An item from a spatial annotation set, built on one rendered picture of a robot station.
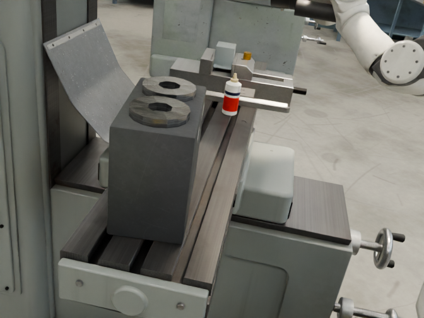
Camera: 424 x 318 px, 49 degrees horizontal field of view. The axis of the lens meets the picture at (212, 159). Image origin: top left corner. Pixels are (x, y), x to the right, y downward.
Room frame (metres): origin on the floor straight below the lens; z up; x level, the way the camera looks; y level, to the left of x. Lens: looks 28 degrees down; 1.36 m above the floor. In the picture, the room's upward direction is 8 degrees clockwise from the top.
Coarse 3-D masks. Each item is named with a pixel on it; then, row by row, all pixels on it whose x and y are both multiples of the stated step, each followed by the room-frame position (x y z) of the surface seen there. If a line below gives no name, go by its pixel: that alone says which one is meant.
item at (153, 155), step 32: (160, 96) 0.68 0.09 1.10; (192, 96) 0.71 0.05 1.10; (128, 128) 0.57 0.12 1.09; (160, 128) 0.58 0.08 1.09; (192, 128) 0.60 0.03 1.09; (128, 160) 0.57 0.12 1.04; (160, 160) 0.57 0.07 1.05; (192, 160) 0.57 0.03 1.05; (128, 192) 0.57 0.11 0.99; (160, 192) 0.57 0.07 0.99; (128, 224) 0.57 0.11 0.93; (160, 224) 0.57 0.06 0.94
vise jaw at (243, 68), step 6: (240, 54) 1.33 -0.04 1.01; (234, 60) 1.26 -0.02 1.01; (240, 60) 1.27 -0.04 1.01; (246, 60) 1.27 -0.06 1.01; (252, 60) 1.32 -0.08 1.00; (234, 66) 1.22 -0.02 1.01; (240, 66) 1.22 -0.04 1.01; (246, 66) 1.22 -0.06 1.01; (252, 66) 1.27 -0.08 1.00; (234, 72) 1.22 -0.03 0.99; (240, 72) 1.22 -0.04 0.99; (246, 72) 1.22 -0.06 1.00; (252, 72) 1.22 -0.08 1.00; (240, 78) 1.22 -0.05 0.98; (246, 78) 1.22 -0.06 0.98
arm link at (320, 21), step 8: (296, 0) 1.03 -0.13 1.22; (304, 0) 1.02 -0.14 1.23; (312, 0) 1.03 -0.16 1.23; (320, 0) 1.03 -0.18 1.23; (328, 0) 1.02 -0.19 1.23; (296, 8) 1.01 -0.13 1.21; (304, 8) 1.01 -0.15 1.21; (312, 8) 1.01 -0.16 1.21; (320, 8) 1.00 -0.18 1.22; (328, 8) 1.00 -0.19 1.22; (304, 16) 1.02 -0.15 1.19; (312, 16) 1.01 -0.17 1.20; (320, 16) 1.00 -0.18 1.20; (328, 16) 1.00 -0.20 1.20; (320, 24) 1.07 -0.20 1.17; (328, 24) 1.06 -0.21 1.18
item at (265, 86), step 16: (208, 48) 1.34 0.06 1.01; (176, 64) 1.28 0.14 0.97; (192, 64) 1.30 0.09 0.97; (208, 64) 1.22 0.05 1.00; (192, 80) 1.23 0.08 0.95; (208, 80) 1.23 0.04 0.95; (224, 80) 1.22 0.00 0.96; (240, 80) 1.22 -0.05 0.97; (256, 80) 1.23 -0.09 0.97; (272, 80) 1.25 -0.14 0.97; (288, 80) 1.28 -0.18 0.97; (208, 96) 1.21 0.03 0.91; (240, 96) 1.22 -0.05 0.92; (256, 96) 1.22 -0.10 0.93; (272, 96) 1.21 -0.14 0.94; (288, 96) 1.21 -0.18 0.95; (288, 112) 1.20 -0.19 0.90
